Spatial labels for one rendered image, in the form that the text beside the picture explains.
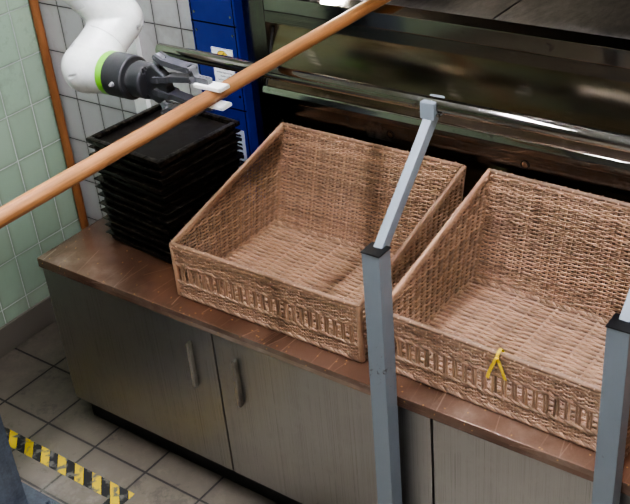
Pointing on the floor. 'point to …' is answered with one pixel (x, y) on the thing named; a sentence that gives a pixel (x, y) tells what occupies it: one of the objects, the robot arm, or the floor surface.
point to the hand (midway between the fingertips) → (212, 94)
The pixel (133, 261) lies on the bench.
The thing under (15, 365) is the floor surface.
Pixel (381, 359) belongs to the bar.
